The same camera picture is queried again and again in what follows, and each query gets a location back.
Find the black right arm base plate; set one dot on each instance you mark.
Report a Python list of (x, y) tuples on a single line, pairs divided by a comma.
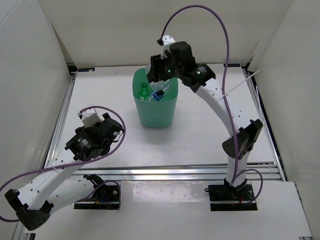
[(224, 198)]

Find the green soda bottle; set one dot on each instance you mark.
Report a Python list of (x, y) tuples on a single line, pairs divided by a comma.
[(143, 92)]

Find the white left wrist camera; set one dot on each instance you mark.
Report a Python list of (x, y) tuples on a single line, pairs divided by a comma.
[(89, 117)]

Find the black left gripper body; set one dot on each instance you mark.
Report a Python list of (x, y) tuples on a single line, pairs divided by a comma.
[(106, 150)]

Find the aluminium table frame rail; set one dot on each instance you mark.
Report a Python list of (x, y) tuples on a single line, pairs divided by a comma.
[(162, 172)]

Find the green plastic bin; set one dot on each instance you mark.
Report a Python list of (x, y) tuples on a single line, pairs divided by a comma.
[(155, 114)]

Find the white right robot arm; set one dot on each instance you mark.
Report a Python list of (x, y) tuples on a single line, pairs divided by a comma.
[(243, 130)]

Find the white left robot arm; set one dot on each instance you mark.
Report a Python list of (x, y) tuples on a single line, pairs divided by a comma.
[(35, 202)]

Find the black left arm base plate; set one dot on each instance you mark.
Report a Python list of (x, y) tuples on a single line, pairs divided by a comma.
[(107, 196)]

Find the crushed clear bottle light-blue label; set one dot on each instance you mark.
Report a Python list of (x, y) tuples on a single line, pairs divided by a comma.
[(160, 91)]

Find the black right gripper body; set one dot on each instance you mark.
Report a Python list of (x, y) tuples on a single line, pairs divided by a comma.
[(165, 66)]

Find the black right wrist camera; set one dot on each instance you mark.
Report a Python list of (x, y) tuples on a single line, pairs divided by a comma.
[(181, 53)]

